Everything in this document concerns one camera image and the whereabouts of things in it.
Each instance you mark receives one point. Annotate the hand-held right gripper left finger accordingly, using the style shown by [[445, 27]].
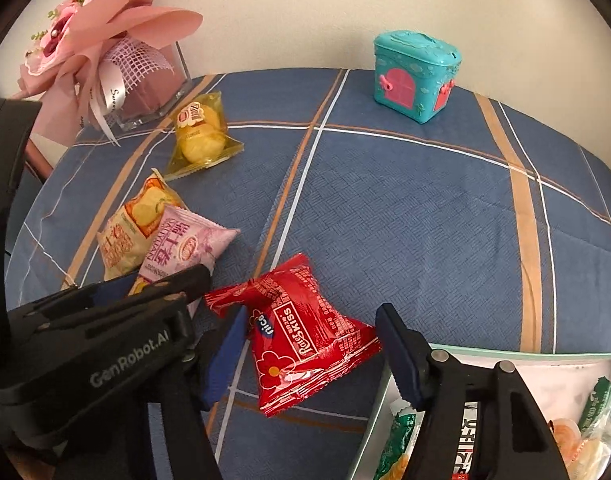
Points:
[[225, 355]]

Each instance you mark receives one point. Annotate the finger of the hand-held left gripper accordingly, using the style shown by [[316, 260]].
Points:
[[117, 286], [185, 282]]

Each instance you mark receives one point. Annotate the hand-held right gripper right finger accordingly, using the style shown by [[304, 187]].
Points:
[[398, 355]]

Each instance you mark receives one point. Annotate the pink snack packet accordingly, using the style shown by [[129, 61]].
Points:
[[185, 245]]

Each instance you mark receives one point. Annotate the red snack packet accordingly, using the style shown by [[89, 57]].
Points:
[[305, 340]]

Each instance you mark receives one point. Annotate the white box with green rim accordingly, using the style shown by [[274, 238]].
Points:
[[560, 380]]

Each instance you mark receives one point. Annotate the orange snack packet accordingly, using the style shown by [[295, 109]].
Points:
[[130, 225]]

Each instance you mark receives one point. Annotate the blue plaid tablecloth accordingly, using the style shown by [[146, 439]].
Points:
[[410, 210]]

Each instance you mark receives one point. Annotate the clear yellow snack packet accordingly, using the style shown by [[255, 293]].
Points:
[[200, 135]]

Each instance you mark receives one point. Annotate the square glass vase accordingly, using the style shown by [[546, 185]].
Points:
[[150, 92]]

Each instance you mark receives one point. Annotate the green snack packet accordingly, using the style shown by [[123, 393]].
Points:
[[599, 400]]

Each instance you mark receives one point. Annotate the pink flower bouquet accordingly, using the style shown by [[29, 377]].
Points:
[[115, 25]]

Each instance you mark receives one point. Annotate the teal toy house box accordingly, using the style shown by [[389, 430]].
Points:
[[415, 75]]

